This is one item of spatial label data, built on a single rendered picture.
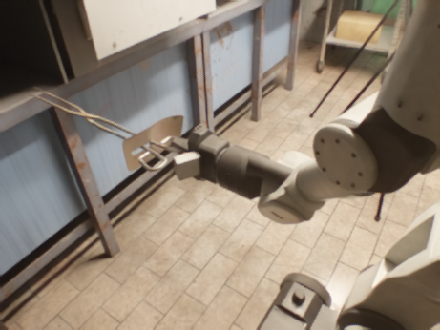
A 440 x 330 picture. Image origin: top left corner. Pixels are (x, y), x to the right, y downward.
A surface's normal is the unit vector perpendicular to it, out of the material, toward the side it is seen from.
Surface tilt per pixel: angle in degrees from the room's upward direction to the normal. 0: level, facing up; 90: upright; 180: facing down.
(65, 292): 0
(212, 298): 0
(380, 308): 90
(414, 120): 96
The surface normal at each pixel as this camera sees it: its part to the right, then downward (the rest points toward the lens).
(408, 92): -0.80, 0.49
